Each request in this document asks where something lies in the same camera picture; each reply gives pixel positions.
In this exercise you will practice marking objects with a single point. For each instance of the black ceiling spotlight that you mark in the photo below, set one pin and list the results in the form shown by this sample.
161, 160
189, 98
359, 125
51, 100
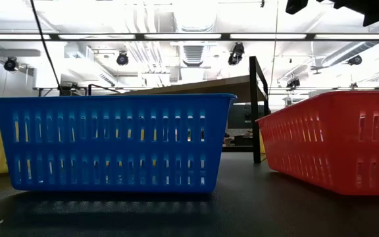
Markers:
355, 60
10, 64
122, 59
236, 53
293, 83

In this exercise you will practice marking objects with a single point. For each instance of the wooden shelf with black legs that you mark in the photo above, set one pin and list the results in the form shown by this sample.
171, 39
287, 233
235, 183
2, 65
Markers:
254, 98

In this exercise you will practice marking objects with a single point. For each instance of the black wall screen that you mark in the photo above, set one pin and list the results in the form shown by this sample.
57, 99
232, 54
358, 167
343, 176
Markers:
240, 115

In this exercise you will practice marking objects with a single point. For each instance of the black table frame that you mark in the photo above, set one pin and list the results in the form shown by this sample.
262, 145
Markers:
239, 148

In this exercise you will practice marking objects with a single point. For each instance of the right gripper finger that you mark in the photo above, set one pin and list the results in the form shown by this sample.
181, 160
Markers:
296, 5

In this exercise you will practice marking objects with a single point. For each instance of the blue plastic slotted basket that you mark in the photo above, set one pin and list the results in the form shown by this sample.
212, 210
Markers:
110, 105

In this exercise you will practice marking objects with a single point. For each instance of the red plastic slotted basket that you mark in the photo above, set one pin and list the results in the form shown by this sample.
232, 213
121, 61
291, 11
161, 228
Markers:
341, 131

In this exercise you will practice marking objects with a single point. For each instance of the black table mat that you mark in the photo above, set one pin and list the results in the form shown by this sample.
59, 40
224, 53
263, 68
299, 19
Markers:
275, 214

